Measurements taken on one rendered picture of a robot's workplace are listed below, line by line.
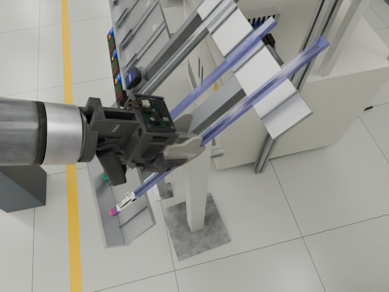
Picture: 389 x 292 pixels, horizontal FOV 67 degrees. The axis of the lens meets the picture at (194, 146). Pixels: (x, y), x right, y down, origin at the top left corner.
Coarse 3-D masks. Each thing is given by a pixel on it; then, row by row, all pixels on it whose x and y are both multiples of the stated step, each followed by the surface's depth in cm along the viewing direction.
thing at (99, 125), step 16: (144, 96) 41; (160, 96) 43; (96, 112) 34; (112, 112) 36; (128, 112) 37; (144, 112) 39; (160, 112) 40; (96, 128) 35; (112, 128) 36; (128, 128) 37; (144, 128) 37; (160, 128) 39; (96, 144) 36; (112, 144) 39; (128, 144) 40; (144, 144) 38; (160, 144) 40; (80, 160) 37; (128, 160) 40; (144, 160) 42
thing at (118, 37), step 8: (112, 0) 107; (112, 8) 104; (112, 16) 102; (112, 24) 100; (120, 32) 99; (120, 40) 97; (120, 48) 94; (120, 56) 92; (120, 64) 90; (120, 72) 89
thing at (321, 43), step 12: (312, 48) 40; (324, 48) 40; (300, 60) 41; (288, 72) 42; (264, 84) 44; (276, 84) 43; (252, 96) 45; (264, 96) 45; (240, 108) 46; (228, 120) 47; (216, 132) 48; (204, 144) 50; (156, 180) 56; (144, 192) 58
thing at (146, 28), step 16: (128, 0) 100; (144, 0) 91; (128, 16) 98; (144, 16) 89; (160, 16) 82; (128, 32) 94; (144, 32) 88; (160, 32) 81; (128, 48) 93; (144, 48) 86; (160, 48) 79; (128, 64) 90; (144, 64) 84
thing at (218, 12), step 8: (224, 0) 56; (232, 0) 55; (216, 8) 57; (224, 8) 56; (208, 16) 58; (216, 16) 57; (208, 24) 58; (200, 32) 59; (192, 40) 60; (184, 48) 61; (176, 56) 62; (168, 64) 63; (160, 72) 65; (152, 80) 66; (144, 88) 67
